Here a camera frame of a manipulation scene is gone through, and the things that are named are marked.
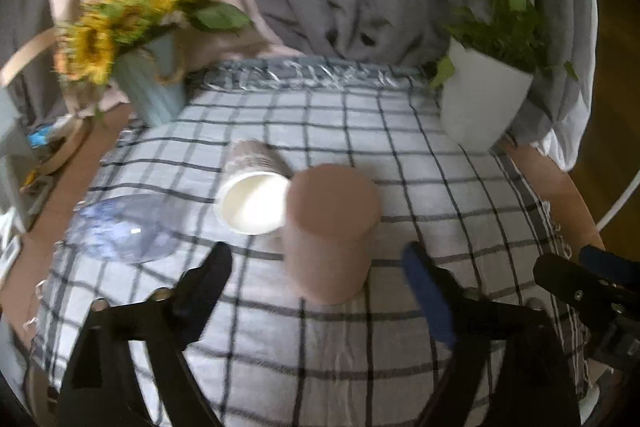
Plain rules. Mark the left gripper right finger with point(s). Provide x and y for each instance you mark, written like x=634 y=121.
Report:
x=533 y=387

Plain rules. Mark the white sheer curtain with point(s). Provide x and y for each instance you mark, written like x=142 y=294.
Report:
x=562 y=142

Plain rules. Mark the light blue ribbed vase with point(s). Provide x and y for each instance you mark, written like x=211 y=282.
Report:
x=152 y=77

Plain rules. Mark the white ring lamp stand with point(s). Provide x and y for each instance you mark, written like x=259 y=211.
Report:
x=619 y=203

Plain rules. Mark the white plant pot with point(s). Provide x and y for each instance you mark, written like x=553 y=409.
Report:
x=481 y=98

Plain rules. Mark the pink plastic cup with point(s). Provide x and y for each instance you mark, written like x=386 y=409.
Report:
x=331 y=212

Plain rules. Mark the checkered tablecloth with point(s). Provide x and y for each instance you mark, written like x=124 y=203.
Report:
x=268 y=356

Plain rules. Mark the white paper cup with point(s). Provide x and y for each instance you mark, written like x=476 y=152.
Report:
x=251 y=195

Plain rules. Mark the sunflower bouquet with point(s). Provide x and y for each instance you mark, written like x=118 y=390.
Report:
x=87 y=49

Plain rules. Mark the wooden table lamp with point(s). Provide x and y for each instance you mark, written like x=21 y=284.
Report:
x=30 y=66

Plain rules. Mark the green potted plant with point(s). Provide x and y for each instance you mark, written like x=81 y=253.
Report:
x=514 y=34

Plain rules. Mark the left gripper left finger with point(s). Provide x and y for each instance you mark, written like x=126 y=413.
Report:
x=100 y=386

